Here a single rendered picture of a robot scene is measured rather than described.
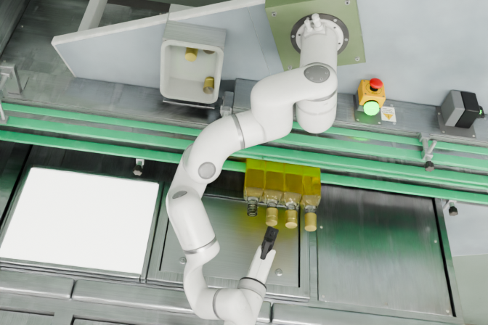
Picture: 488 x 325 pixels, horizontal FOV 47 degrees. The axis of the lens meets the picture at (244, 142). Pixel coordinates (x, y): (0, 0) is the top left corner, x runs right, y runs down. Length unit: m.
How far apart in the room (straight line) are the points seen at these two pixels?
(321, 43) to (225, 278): 0.71
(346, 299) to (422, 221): 0.41
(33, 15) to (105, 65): 0.71
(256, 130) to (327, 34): 0.36
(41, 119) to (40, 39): 0.61
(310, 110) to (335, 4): 0.32
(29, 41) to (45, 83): 0.50
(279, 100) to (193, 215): 0.33
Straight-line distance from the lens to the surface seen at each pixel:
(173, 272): 1.64
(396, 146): 1.72
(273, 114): 1.23
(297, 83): 1.24
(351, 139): 1.69
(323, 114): 1.29
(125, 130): 1.72
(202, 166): 1.24
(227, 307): 1.37
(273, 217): 1.60
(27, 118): 1.78
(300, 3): 1.48
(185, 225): 1.30
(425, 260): 1.90
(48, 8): 2.47
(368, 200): 1.94
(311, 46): 1.45
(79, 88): 1.82
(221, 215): 1.75
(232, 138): 1.26
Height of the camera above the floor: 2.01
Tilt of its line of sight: 40 degrees down
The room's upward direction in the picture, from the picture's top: 175 degrees counter-clockwise
